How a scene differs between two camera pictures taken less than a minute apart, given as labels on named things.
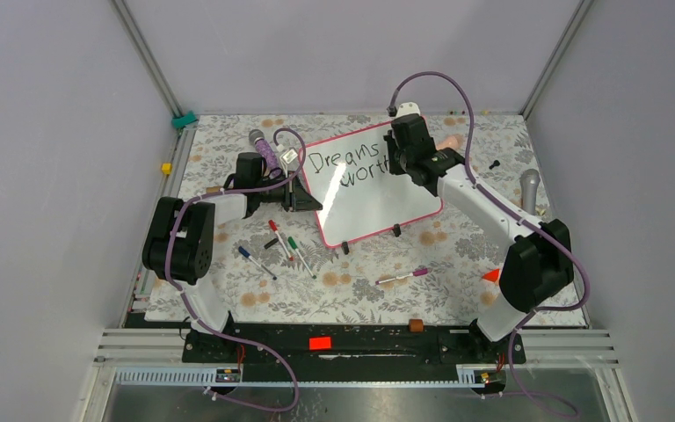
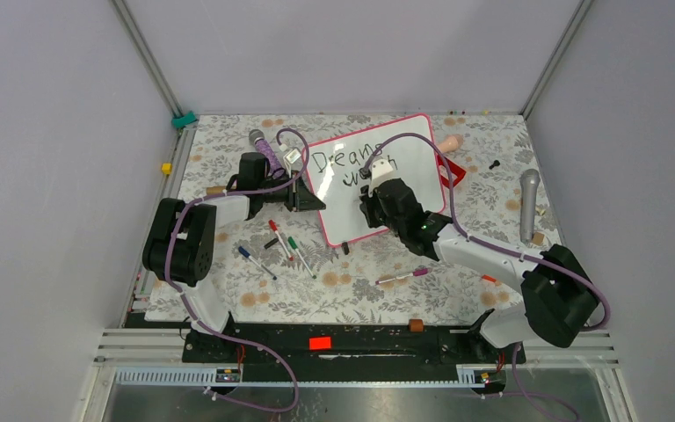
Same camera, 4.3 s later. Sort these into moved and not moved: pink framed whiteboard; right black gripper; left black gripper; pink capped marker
Moved: right black gripper
Not moved: pink capped marker; pink framed whiteboard; left black gripper
